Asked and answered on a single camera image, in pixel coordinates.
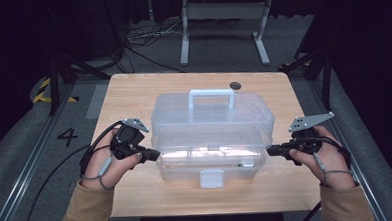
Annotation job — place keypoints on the person's right hand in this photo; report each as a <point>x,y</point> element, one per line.
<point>333,164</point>

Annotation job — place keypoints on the white metal table frame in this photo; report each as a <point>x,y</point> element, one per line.
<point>226,10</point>

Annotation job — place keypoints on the black metal stand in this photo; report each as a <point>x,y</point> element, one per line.
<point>326,74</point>
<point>54,86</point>

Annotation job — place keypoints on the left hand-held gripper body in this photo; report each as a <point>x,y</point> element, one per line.
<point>127,143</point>

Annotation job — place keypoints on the black curtain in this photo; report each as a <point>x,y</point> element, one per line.
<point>8,65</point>
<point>375,66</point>

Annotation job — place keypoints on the clear plastic storage box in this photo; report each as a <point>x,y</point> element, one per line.
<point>211,123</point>

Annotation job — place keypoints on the person's left hand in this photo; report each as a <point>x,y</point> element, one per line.
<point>98,168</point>

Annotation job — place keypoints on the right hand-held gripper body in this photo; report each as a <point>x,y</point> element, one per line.
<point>307,142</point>

